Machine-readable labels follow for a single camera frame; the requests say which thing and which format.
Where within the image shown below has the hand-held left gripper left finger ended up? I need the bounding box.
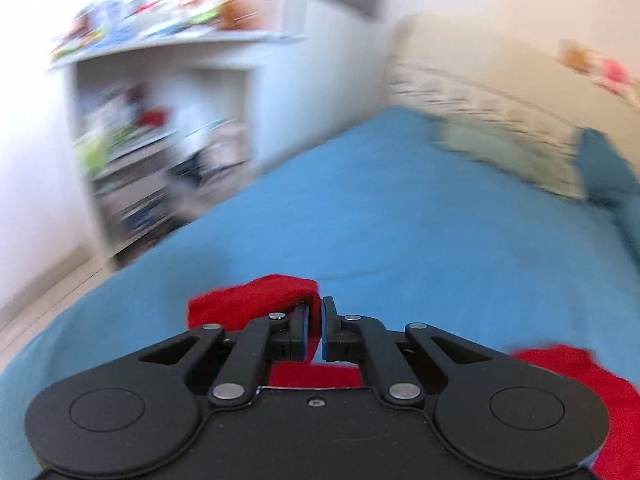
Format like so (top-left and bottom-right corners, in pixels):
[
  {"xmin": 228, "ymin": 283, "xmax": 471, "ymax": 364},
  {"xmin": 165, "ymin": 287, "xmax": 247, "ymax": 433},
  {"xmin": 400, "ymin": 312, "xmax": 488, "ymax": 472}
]
[{"xmin": 138, "ymin": 300, "xmax": 311, "ymax": 407}]

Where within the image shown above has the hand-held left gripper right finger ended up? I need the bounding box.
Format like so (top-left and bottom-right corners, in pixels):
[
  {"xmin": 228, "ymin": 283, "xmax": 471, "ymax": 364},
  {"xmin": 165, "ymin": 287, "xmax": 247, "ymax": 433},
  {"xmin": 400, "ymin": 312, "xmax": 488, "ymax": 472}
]
[{"xmin": 321, "ymin": 296, "xmax": 497, "ymax": 407}]

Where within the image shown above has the red small garment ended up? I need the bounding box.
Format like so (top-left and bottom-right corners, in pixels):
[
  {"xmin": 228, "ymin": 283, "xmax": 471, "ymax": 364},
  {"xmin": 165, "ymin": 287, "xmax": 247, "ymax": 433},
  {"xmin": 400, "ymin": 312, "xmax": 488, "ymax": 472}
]
[{"xmin": 187, "ymin": 274, "xmax": 640, "ymax": 480}]

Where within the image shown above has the bed with blue sheet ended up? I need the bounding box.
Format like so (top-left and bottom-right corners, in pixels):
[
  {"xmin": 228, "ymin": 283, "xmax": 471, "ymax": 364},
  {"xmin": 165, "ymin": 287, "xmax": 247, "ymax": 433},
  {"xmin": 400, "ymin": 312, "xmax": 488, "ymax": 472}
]
[{"xmin": 0, "ymin": 106, "xmax": 640, "ymax": 467}]

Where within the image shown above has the patterned cream pillow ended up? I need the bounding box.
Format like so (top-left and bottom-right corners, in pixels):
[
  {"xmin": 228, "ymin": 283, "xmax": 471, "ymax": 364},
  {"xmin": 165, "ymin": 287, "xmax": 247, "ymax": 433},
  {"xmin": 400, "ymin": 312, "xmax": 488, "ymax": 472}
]
[{"xmin": 384, "ymin": 58, "xmax": 592, "ymax": 202}]

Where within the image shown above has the white shelf unit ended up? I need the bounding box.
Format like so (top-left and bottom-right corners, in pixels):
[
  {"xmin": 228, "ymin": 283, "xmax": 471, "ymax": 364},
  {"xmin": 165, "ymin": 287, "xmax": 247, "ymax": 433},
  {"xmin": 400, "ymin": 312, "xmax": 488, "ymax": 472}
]
[{"xmin": 46, "ymin": 30, "xmax": 307, "ymax": 272}]

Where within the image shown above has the beige headboard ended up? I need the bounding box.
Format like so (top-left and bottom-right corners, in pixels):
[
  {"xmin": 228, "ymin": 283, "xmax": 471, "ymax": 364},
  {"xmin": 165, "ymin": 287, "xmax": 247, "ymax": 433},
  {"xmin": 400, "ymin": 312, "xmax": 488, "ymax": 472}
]
[{"xmin": 389, "ymin": 12, "xmax": 640, "ymax": 132}]

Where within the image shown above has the blue pillow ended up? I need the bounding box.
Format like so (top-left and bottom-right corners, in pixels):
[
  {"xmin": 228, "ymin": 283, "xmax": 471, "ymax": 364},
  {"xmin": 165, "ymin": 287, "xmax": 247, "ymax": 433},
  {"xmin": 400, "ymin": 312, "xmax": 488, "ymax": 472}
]
[{"xmin": 571, "ymin": 127, "xmax": 640, "ymax": 264}]

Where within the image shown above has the row of colourful shelf-top things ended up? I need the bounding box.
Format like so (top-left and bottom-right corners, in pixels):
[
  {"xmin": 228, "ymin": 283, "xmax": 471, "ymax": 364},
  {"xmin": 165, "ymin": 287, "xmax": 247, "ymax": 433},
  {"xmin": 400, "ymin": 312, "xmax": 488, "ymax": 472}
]
[{"xmin": 50, "ymin": 0, "xmax": 287, "ymax": 61}]

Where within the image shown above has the toy on bed headboard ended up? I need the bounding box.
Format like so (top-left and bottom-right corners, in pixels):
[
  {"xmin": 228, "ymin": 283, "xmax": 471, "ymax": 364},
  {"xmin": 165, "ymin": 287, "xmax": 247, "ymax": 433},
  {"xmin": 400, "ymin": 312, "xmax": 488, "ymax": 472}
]
[{"xmin": 556, "ymin": 37, "xmax": 640, "ymax": 107}]

